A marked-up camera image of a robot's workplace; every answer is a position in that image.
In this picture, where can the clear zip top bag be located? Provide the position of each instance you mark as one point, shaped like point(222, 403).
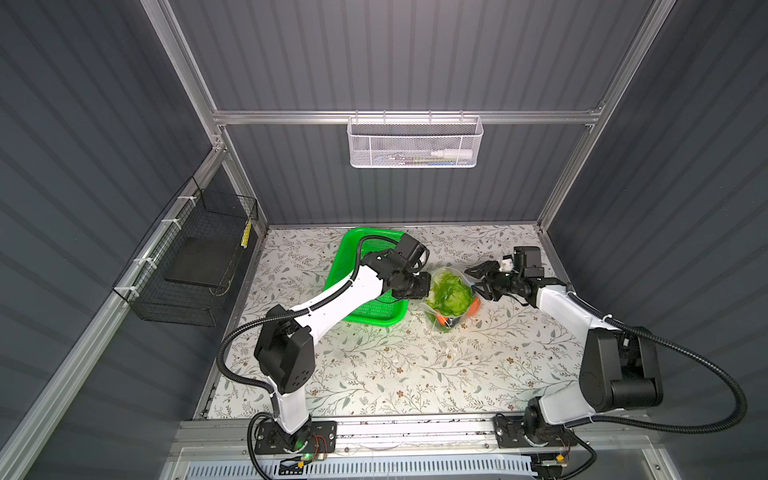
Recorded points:
point(432, 314)

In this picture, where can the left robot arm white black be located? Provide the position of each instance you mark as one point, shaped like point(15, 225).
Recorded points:
point(285, 349)

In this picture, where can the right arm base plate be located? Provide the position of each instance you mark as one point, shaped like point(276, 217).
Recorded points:
point(524, 430)

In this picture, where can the napa cabbage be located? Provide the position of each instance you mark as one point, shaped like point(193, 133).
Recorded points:
point(449, 295)

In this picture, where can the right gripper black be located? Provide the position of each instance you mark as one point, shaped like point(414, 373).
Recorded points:
point(488, 270)

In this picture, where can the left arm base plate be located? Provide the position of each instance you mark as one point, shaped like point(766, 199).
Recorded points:
point(315, 437)

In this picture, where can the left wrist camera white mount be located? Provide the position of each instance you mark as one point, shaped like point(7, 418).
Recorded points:
point(423, 257)

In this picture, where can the white vented cable duct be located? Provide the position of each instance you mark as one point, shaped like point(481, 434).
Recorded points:
point(402, 467)

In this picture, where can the black wire wall basket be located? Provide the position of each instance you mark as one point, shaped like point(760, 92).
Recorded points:
point(204, 213)

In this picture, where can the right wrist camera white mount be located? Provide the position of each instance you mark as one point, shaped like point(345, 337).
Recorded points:
point(507, 264)

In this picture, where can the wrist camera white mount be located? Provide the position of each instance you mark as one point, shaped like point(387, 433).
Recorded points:
point(507, 264)
point(423, 257)

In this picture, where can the red tomato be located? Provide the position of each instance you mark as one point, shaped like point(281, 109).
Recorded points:
point(474, 307)

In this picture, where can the black pad in basket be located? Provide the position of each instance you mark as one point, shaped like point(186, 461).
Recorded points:
point(201, 262)

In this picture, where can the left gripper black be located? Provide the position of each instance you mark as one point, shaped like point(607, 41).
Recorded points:
point(424, 278)

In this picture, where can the white wire wall basket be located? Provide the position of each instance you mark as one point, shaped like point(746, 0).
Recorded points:
point(405, 141)

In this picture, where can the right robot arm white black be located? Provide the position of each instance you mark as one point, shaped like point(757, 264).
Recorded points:
point(619, 370)

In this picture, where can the white marker in basket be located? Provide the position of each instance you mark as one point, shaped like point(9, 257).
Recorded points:
point(454, 155)

